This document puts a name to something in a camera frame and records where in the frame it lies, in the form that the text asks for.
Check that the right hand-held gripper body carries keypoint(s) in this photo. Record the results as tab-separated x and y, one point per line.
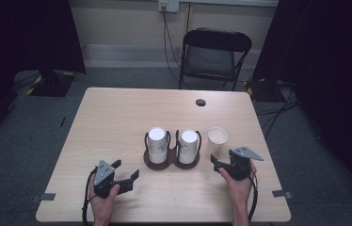
241	163

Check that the small black stick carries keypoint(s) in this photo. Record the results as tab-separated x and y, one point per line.
62	121

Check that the black stand base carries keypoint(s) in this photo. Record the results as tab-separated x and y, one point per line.
51	83
263	91

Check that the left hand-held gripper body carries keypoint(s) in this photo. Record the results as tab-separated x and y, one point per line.
103	175

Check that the single white paper cup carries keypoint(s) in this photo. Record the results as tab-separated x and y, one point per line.
217	136

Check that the black folding chair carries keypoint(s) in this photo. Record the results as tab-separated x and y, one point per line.
210	59

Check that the wooden cup holder black rods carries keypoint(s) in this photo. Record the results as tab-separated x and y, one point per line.
171	160

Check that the person's left hand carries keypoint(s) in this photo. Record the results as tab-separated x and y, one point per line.
102	205

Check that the person's right hand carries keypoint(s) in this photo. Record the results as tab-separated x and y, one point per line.
238	186

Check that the black curtain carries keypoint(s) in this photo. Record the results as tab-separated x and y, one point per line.
328	62
14	47

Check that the grey tape strip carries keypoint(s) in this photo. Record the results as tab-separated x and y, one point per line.
281	193
47	197

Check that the white wall socket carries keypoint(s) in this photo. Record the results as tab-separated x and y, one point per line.
168	5

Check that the stack of white paper cups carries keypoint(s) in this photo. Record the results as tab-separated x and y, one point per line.
156	135
188	138

